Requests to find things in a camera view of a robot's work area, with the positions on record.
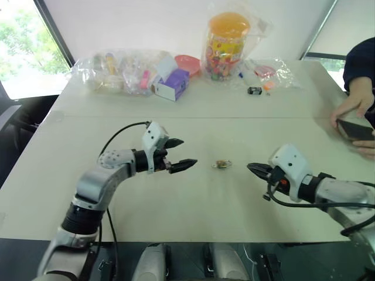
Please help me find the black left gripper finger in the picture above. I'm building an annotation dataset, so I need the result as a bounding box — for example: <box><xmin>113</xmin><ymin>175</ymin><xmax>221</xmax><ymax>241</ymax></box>
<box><xmin>171</xmin><ymin>159</ymin><xmax>198</xmax><ymax>174</ymax></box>
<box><xmin>165</xmin><ymin>138</ymin><xmax>185</xmax><ymax>150</ymax></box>

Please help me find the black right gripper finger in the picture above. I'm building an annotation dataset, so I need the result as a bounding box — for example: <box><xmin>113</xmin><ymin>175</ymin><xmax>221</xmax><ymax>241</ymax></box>
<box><xmin>251</xmin><ymin>169</ymin><xmax>272</xmax><ymax>181</ymax></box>
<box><xmin>247</xmin><ymin>163</ymin><xmax>273</xmax><ymax>174</ymax></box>

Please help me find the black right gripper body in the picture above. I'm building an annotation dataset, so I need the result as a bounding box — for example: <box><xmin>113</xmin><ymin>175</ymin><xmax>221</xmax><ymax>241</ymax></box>
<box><xmin>265</xmin><ymin>166</ymin><xmax>291</xmax><ymax>196</ymax></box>

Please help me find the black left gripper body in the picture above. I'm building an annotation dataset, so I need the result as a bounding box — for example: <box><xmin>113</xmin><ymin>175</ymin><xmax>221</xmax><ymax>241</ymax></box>
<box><xmin>152</xmin><ymin>139</ymin><xmax>174</xmax><ymax>174</ymax></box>

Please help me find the person's left hand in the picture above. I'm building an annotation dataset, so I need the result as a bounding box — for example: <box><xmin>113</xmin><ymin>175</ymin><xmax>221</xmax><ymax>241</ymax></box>
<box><xmin>351</xmin><ymin>139</ymin><xmax>375</xmax><ymax>160</ymax></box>

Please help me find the person's right hand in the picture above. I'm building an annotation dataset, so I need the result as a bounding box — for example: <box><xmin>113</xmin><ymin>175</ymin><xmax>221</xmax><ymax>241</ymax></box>
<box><xmin>330</xmin><ymin>90</ymin><xmax>375</xmax><ymax>130</ymax></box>

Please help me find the purple and white carton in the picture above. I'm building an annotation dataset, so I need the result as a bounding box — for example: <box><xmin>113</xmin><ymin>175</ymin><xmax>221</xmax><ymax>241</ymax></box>
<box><xmin>153</xmin><ymin>55</ymin><xmax>190</xmax><ymax>102</ymax></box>

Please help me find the pink toy block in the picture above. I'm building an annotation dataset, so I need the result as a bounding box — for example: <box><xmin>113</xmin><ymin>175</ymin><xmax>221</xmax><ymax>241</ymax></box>
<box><xmin>140</xmin><ymin>70</ymin><xmax>151</xmax><ymax>90</ymax></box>

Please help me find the pink plastic bowl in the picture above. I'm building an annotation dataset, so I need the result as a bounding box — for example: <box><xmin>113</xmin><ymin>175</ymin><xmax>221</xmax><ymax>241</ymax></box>
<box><xmin>174</xmin><ymin>54</ymin><xmax>202</xmax><ymax>78</ymax></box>

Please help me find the clear plastic bag of toys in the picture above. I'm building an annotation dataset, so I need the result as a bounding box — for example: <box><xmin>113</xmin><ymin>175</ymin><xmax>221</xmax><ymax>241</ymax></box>
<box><xmin>69</xmin><ymin>49</ymin><xmax>176</xmax><ymax>97</ymax></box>

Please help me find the silver rounded robot leg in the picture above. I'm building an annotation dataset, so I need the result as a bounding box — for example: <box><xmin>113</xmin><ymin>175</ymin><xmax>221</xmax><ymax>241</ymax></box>
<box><xmin>208</xmin><ymin>242</ymin><xmax>246</xmax><ymax>281</ymax></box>
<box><xmin>137</xmin><ymin>242</ymin><xmax>171</xmax><ymax>281</ymax></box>

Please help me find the dark smartphone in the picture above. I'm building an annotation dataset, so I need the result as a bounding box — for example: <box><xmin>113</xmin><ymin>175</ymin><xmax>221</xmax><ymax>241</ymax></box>
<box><xmin>336</xmin><ymin>118</ymin><xmax>375</xmax><ymax>143</ymax></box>

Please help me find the red rimmed clear container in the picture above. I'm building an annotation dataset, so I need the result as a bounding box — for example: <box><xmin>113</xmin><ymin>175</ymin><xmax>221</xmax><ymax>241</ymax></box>
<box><xmin>253</xmin><ymin>65</ymin><xmax>277</xmax><ymax>79</ymax></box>

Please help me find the crumpled clear plastic bag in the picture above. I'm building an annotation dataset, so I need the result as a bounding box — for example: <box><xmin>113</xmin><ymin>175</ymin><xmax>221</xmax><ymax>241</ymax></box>
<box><xmin>239</xmin><ymin>57</ymin><xmax>302</xmax><ymax>90</ymax></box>

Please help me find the candy jar with orange lid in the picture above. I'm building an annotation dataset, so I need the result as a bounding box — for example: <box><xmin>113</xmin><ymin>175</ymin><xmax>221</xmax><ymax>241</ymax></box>
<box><xmin>202</xmin><ymin>11</ymin><xmax>250</xmax><ymax>81</ymax></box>

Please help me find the person's dark sleeve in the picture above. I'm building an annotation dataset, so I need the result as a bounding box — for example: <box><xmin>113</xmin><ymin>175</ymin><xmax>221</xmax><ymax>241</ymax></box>
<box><xmin>343</xmin><ymin>37</ymin><xmax>375</xmax><ymax>95</ymax></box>

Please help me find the clear plastic bag around jar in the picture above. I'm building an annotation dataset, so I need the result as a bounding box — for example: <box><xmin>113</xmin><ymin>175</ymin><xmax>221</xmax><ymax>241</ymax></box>
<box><xmin>200</xmin><ymin>1</ymin><xmax>275</xmax><ymax>86</ymax></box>

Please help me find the dark office chair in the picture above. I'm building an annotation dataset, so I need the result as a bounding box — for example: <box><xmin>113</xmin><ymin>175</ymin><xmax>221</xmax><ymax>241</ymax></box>
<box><xmin>0</xmin><ymin>78</ymin><xmax>60</xmax><ymax>190</ymax></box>

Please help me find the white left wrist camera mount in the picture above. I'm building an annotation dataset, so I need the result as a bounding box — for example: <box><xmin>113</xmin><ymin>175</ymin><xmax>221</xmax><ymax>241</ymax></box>
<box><xmin>141</xmin><ymin>120</ymin><xmax>169</xmax><ymax>174</ymax></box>

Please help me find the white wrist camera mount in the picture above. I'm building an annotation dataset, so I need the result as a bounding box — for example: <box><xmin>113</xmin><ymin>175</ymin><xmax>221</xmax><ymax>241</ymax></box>
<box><xmin>141</xmin><ymin>120</ymin><xmax>169</xmax><ymax>174</ymax></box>
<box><xmin>268</xmin><ymin>143</ymin><xmax>313</xmax><ymax>203</ymax></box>

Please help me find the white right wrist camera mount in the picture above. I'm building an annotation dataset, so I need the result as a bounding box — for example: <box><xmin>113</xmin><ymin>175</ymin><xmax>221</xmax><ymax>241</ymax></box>
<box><xmin>268</xmin><ymin>143</ymin><xmax>313</xmax><ymax>203</ymax></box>

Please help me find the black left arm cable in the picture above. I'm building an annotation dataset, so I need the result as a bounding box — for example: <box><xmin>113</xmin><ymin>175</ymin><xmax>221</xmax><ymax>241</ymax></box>
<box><xmin>96</xmin><ymin>121</ymin><xmax>152</xmax><ymax>281</ymax></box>

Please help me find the black bracket under table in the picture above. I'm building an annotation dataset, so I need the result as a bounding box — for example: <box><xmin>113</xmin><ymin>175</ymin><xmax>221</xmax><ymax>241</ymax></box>
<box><xmin>257</xmin><ymin>252</ymin><xmax>284</xmax><ymax>281</ymax></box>

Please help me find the grey window frame post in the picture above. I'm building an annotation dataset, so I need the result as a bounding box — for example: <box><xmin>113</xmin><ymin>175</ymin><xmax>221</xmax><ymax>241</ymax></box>
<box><xmin>301</xmin><ymin>0</ymin><xmax>353</xmax><ymax>61</ymax></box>

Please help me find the dark window frame post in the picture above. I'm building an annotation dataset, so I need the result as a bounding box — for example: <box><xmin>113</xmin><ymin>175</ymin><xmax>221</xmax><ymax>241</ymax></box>
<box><xmin>31</xmin><ymin>0</ymin><xmax>76</xmax><ymax>68</ymax></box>

